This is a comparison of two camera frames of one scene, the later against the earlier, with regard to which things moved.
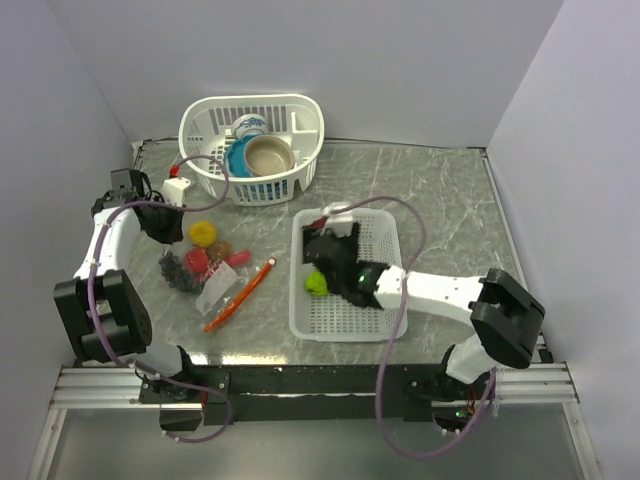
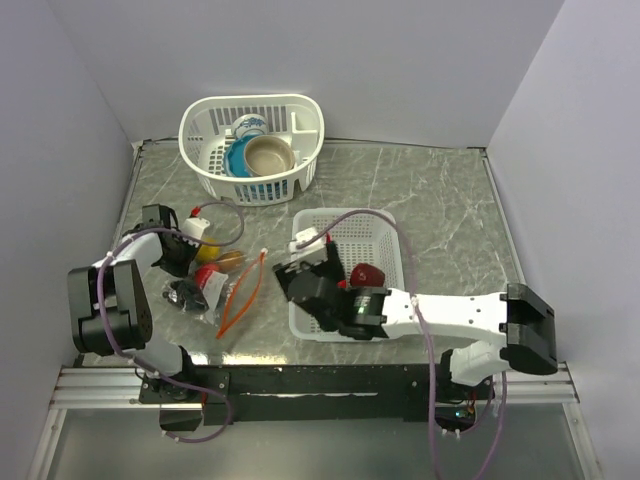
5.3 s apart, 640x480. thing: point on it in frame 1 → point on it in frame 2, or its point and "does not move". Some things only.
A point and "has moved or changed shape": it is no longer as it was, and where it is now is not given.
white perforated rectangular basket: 333,318 does not move
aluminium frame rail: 119,388 does not move
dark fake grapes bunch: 176,275 has moved or changed shape
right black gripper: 351,242 → 335,263
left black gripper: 173,233 → 181,269
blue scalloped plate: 234,157 does not move
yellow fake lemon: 202,233 has moved or changed shape
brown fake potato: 220,251 → 230,261
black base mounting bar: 299,393 does not move
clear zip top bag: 223,294 has moved or changed shape
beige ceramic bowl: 268,155 does not move
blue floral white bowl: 249,124 does not move
